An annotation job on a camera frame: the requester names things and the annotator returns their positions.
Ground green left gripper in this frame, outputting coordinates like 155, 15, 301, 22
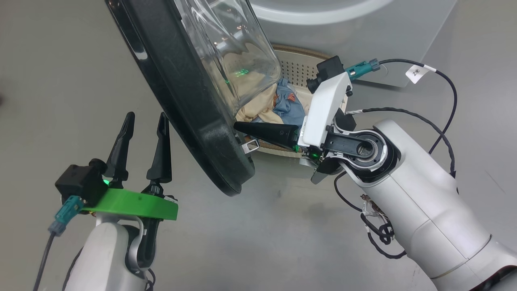
83, 112, 179, 221

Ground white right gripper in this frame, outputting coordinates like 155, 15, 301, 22
233, 72, 357, 184

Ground cream garment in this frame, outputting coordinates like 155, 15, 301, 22
222, 53, 286, 127

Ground blue printed garment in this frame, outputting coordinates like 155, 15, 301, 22
252, 78, 306, 127

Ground black washer door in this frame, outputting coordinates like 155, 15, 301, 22
105, 0, 282, 197

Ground white front-load washing machine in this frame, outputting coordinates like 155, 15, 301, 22
248, 0, 459, 88

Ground cream perforated laundry basket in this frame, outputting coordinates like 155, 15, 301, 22
234, 44, 352, 166

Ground left camera cable, teal plug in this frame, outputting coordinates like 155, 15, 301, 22
33, 195, 84, 291

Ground camera cable, teal plug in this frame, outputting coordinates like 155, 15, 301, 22
33, 195, 84, 291
345, 59, 459, 178

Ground right camera cable, teal plug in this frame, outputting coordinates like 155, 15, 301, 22
345, 59, 459, 178

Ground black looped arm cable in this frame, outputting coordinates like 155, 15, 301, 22
334, 172, 407, 259

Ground white cable tag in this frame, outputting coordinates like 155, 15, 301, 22
405, 65, 425, 84

